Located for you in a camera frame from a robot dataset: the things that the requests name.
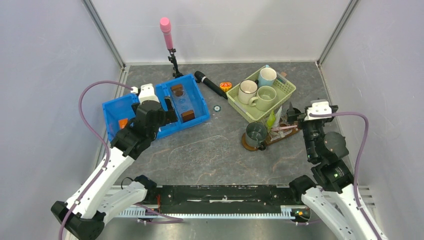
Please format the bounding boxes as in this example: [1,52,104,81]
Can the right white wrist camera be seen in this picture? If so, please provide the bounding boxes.
[304,99,333,121]

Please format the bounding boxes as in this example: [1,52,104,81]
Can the orange toothpaste tube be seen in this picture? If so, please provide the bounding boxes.
[118,118,129,130]

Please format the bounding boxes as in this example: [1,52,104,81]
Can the green toothpaste tube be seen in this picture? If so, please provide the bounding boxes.
[266,110,276,130]

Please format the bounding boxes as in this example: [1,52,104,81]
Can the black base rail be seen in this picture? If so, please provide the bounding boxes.
[123,185,312,223]

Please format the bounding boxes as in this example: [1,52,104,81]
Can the orange yellow toy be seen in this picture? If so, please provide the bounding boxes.
[219,82,233,93]

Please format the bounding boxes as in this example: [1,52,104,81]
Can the clear plastic toothbrush holder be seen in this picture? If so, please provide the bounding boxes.
[265,116,299,145]

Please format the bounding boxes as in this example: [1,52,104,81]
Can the black cylinder marker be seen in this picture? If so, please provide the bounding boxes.
[194,71,228,100]

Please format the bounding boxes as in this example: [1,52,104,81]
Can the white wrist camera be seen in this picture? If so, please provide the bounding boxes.
[138,83,160,103]
[304,99,333,121]

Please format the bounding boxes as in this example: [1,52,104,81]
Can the grey toothbrush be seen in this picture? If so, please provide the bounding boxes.
[270,129,293,138]

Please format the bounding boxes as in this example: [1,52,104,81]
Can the pink microphone on stand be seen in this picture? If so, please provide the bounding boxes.
[159,17,183,78]

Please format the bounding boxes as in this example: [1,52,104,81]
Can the dark grey mug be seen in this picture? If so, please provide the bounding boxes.
[245,122,268,151]

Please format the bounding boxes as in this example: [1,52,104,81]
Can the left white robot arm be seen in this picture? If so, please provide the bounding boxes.
[51,96,178,240]

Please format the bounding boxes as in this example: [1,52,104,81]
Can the light green mug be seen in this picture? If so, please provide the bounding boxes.
[248,86,277,112]

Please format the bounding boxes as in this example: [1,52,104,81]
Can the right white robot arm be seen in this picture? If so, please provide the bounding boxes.
[286,100,387,240]

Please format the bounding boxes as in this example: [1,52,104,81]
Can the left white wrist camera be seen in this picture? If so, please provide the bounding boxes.
[138,83,160,103]

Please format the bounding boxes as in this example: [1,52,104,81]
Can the green plastic basket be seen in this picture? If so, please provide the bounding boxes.
[226,65,296,123]

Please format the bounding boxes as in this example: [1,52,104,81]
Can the white toothpaste tube red cap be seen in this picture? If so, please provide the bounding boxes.
[272,106,282,128]

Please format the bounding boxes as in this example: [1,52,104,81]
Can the blue compartment bin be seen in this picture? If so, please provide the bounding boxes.
[102,74,210,141]

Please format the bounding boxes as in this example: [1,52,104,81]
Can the light blue mug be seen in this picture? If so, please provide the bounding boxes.
[257,67,277,88]

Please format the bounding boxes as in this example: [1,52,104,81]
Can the white mug brown rim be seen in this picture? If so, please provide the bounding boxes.
[237,79,258,105]

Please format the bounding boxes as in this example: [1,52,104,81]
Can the brown oval wooden tray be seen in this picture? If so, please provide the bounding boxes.
[241,122,300,152]

